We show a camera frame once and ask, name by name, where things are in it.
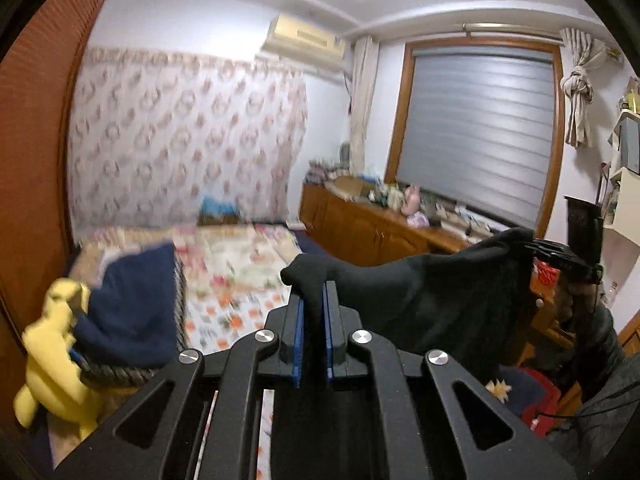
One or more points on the person's right hand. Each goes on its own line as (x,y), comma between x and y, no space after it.
(577,305)

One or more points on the white wall shelf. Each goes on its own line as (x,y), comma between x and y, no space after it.
(627,210)

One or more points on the tied beige curtain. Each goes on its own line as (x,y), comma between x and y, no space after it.
(580,90)

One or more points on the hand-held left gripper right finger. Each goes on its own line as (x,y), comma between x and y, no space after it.
(330,340)

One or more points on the person's right forearm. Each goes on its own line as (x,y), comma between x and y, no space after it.
(600,360)

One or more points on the pink tissue pack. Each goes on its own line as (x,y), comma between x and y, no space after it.
(418,220)

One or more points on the yellow plush toy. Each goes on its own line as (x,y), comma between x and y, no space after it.
(45,360)

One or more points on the navy bed sheet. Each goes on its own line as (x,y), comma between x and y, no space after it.
(310,245)

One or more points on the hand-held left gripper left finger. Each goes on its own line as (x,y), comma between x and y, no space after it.
(298,340)

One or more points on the black printed t-shirt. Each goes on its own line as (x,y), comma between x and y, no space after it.
(425,300)

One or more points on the brown louvered wardrobe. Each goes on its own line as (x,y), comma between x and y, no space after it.
(40,135)

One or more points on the beige wall air conditioner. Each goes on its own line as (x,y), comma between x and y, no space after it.
(300,42)

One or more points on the open cardboard box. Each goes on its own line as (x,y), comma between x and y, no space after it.
(345,187)

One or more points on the wooden cabinet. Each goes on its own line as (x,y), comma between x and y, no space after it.
(350,225)

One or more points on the beige window curtain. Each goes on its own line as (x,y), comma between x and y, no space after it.
(361,110)

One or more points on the red cloth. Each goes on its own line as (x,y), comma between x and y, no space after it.
(540,395)

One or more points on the circle patterned sheer curtain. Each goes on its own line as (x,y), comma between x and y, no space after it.
(175,135)

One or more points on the orange print bed sheet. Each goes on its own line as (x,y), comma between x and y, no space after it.
(220,325)

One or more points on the stack of folded clothes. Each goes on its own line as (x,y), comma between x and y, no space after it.
(322,171)

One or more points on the pink bottle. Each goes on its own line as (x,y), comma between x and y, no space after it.
(411,201)

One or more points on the small grey fan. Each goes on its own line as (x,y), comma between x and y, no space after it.
(344,152)

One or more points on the blue item in box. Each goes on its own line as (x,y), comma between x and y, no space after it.
(219,210)

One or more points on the floral blanket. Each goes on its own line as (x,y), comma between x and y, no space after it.
(240,255)

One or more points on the navy blue garment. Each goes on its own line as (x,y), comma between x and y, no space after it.
(130,310)

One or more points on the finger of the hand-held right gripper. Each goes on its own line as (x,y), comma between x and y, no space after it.
(560,265)
(550,248)

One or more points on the grey window blind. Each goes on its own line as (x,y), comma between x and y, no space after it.
(475,125)

